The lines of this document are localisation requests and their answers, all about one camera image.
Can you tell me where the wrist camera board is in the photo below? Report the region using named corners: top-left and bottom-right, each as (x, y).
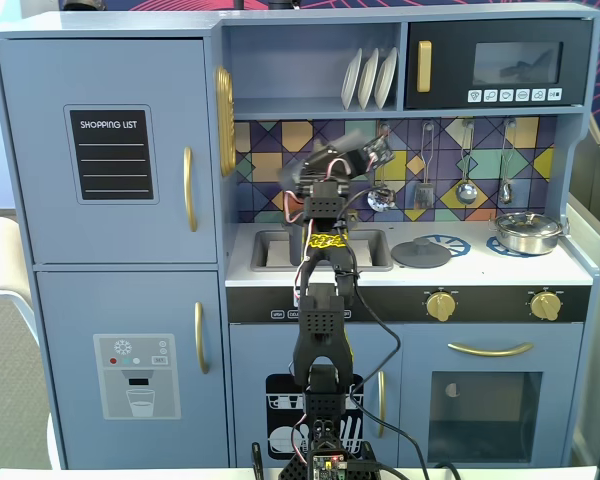
top-left (362, 133), bottom-right (396, 172)

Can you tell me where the steel slotted spatula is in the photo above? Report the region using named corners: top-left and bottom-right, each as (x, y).
top-left (412, 121), bottom-right (437, 211)

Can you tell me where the steel pot with lid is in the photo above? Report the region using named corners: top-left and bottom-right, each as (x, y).
top-left (493, 211), bottom-right (571, 256)

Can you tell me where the white chair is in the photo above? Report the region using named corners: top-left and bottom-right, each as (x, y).
top-left (0, 216), bottom-right (61, 471)

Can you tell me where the white plate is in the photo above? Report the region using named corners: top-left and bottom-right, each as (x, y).
top-left (373, 46), bottom-right (399, 110)
top-left (357, 47), bottom-right (380, 111)
top-left (340, 48), bottom-right (364, 111)

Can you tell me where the blue toy kitchen unit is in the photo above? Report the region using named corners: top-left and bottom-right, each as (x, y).
top-left (0, 4), bottom-right (600, 471)

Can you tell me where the blue freezer door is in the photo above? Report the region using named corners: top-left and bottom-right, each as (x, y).
top-left (35, 270), bottom-right (230, 469)

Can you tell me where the steel skimmer spoon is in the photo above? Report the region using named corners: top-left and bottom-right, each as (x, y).
top-left (366, 122), bottom-right (397, 214)

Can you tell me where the gray pot lid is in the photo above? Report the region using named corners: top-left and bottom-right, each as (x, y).
top-left (390, 237), bottom-right (453, 270)

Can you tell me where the black cable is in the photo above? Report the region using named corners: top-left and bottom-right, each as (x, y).
top-left (349, 267), bottom-right (464, 480)

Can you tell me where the black toy microwave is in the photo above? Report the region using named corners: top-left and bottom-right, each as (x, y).
top-left (404, 19), bottom-right (594, 110)

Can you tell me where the black table clamp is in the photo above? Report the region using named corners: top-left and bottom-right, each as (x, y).
top-left (250, 441), bottom-right (265, 480)

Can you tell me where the gray sink basin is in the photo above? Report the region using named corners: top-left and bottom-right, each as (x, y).
top-left (250, 228), bottom-right (395, 273)

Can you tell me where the blue dishwasher door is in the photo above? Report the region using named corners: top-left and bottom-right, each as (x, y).
top-left (229, 323), bottom-right (404, 469)

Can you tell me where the steel ladle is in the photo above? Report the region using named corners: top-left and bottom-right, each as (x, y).
top-left (454, 119), bottom-right (480, 206)

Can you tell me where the gold microwave handle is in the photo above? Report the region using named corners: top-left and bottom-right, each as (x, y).
top-left (416, 40), bottom-right (433, 94)

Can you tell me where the gold toy phone handset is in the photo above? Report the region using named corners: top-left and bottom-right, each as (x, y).
top-left (214, 65), bottom-right (237, 178)

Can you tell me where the shopping list chalkboard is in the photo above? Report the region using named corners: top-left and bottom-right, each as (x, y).
top-left (63, 103), bottom-right (160, 205)

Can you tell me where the blue fridge door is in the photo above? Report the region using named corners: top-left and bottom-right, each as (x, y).
top-left (0, 38), bottom-right (219, 265)

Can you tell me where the gold fridge door handle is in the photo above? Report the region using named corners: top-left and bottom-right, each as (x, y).
top-left (182, 146), bottom-right (199, 233)

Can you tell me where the blue oven door with window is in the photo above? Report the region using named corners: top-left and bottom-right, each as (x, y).
top-left (402, 324), bottom-right (585, 466)

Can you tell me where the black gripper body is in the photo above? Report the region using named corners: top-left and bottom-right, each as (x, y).
top-left (297, 143), bottom-right (375, 189)

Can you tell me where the gold oven handle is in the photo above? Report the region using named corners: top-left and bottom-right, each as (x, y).
top-left (447, 341), bottom-right (535, 358)

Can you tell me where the black robot base with board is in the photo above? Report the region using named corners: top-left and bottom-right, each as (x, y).
top-left (279, 439), bottom-right (381, 480)

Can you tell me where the gold dishwasher handle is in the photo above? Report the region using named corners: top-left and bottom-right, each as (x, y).
top-left (377, 370), bottom-right (387, 439)

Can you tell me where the gold freezer door handle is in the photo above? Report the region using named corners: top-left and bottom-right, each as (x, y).
top-left (194, 301), bottom-right (210, 375)

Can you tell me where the gold stove knob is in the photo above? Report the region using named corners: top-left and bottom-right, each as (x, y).
top-left (529, 291), bottom-right (563, 322)
top-left (425, 291), bottom-right (457, 323)

